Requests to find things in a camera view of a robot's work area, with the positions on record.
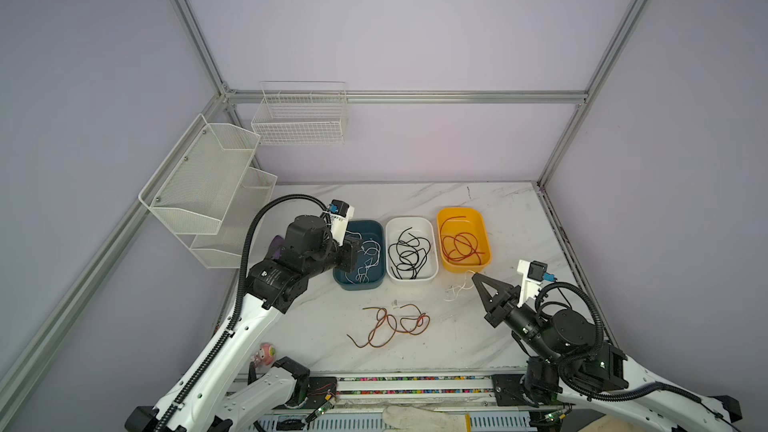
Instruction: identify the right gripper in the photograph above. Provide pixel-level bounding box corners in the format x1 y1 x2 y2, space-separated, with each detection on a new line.
469 272 559 364

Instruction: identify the white cable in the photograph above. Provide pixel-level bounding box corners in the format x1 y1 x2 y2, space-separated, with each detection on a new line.
344 238 384 284
443 272 478 304

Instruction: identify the black cable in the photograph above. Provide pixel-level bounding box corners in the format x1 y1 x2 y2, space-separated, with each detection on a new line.
388 227 433 280

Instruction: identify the red cable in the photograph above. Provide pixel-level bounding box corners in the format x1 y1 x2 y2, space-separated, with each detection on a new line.
440 215 486 266

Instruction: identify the cable pile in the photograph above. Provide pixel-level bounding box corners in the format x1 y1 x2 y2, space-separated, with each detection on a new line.
346 303 432 350

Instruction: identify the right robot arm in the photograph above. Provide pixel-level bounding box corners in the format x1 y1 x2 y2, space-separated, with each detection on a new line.
472 274 743 431

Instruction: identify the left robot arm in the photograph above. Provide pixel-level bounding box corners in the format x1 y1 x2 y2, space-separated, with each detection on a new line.
124 193 359 431

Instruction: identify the teal plastic bin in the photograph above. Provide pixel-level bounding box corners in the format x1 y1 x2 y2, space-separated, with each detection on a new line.
333 220 386 291

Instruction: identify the purple pink spatula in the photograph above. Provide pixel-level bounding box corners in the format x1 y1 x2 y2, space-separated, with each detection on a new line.
265 235 284 261

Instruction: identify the white plastic bin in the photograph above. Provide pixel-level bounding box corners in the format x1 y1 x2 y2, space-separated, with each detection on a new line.
385 217 439 285

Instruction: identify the yellow plastic bin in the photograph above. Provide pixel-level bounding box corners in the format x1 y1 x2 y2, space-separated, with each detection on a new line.
437 207 492 273

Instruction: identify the small pink toy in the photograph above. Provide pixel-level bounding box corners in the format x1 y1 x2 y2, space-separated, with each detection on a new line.
253 343 276 368

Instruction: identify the white mesh two-tier shelf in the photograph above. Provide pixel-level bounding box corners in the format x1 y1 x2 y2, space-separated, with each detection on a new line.
138 115 277 269

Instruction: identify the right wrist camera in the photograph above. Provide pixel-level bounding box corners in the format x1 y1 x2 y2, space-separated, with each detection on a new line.
516 259 556 308

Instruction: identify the white wire basket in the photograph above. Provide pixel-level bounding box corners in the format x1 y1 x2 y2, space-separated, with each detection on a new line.
251 81 348 146

